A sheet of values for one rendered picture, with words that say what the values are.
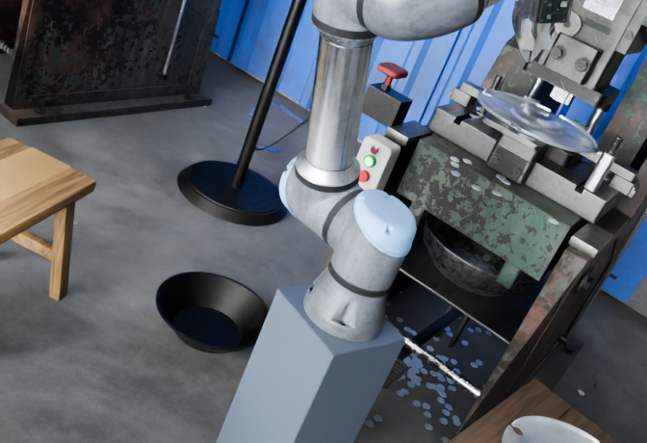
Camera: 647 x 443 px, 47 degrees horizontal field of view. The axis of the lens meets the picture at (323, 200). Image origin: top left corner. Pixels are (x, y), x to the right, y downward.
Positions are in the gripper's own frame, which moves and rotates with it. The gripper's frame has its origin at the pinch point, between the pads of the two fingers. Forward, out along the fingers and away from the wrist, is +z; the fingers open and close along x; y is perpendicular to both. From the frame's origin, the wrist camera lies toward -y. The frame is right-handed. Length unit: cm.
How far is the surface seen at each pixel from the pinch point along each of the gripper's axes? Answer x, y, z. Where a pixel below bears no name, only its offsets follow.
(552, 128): 11.3, -4.7, 19.4
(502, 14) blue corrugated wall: 57, -138, 36
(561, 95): 18.5, -15.8, 16.7
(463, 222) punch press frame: -7.5, -2.4, 41.0
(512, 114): 3.4, -8.8, 17.3
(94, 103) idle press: -100, -131, 62
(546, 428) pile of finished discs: -5, 42, 60
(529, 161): 6.1, -2.6, 26.2
